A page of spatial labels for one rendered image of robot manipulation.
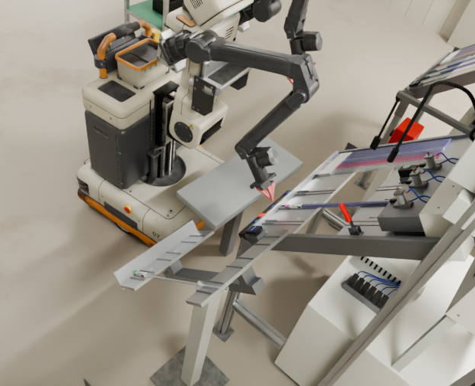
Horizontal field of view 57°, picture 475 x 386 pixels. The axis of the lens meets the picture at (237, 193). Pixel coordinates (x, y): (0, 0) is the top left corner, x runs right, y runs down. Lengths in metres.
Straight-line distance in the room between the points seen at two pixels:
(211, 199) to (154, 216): 0.43
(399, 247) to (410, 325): 0.57
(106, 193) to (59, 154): 0.68
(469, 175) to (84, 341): 1.73
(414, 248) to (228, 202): 0.89
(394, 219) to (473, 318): 0.32
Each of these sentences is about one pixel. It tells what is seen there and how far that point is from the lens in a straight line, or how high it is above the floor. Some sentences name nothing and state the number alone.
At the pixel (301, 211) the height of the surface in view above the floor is 0.81.
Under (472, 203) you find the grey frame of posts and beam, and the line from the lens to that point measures 1.05.
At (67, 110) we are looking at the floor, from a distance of 3.26.
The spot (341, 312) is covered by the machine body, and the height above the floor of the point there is 0.62.
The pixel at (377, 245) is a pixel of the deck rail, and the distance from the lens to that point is 1.28.
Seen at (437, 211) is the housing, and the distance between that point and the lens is 1.18.
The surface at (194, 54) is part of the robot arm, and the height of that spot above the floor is 1.23.
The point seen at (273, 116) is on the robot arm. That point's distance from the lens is 1.49.
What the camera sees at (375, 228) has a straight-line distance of 1.35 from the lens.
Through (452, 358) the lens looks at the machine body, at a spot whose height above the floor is 0.62.
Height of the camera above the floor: 2.00
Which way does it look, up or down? 47 degrees down
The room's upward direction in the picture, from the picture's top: 13 degrees clockwise
